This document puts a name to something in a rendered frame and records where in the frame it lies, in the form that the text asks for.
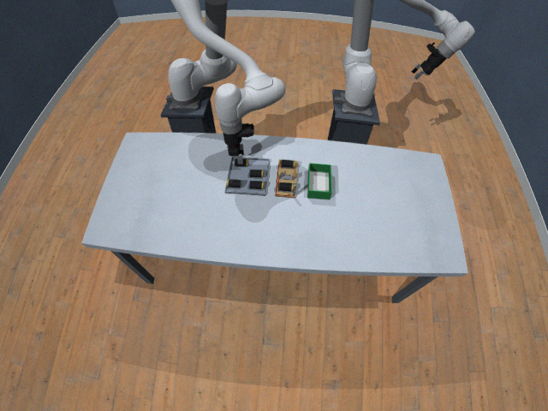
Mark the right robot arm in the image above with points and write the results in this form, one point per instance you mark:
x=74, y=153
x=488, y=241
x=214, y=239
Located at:
x=186, y=77

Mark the green open box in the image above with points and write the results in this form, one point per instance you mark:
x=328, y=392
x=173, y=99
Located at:
x=319, y=179

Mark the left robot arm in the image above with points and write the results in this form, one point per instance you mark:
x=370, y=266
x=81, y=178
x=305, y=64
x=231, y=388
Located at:
x=361, y=78

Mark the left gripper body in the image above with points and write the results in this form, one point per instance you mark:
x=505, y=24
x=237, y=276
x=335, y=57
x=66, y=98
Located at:
x=437, y=57

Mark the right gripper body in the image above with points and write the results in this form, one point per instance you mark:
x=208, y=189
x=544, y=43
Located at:
x=232, y=135

